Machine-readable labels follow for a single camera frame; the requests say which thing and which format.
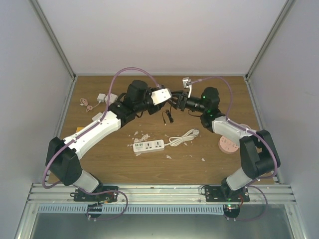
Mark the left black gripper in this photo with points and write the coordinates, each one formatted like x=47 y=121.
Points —
x=151 y=111

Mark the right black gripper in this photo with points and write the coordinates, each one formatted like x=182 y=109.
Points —
x=182 y=99

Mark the right aluminium corner post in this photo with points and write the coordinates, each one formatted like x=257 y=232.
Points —
x=288 y=4

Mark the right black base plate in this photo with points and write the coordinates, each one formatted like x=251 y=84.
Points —
x=224 y=195

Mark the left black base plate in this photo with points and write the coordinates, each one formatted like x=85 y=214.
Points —
x=106 y=194

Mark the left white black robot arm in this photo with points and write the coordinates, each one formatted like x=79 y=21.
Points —
x=63 y=156

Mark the white cube socket tiger sticker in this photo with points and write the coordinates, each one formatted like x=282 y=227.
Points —
x=110 y=98

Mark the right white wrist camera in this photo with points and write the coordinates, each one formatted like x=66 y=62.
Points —
x=187 y=84

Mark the white square charger plug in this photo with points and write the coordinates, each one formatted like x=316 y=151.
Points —
x=97 y=116

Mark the pink round power socket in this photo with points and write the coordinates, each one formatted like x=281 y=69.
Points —
x=227 y=146

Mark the white power strip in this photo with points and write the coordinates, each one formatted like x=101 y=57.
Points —
x=148 y=146

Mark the black charger plug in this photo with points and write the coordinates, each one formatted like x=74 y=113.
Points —
x=173 y=101

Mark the aluminium front rail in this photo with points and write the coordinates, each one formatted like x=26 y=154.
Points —
x=164 y=194

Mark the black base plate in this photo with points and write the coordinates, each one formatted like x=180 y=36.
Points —
x=224 y=195
x=106 y=194

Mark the left aluminium corner post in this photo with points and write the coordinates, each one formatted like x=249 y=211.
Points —
x=45 y=23

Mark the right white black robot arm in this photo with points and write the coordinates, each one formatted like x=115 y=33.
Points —
x=258 y=154

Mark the aluminium corner post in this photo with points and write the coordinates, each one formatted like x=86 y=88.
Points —
x=45 y=23
x=288 y=4

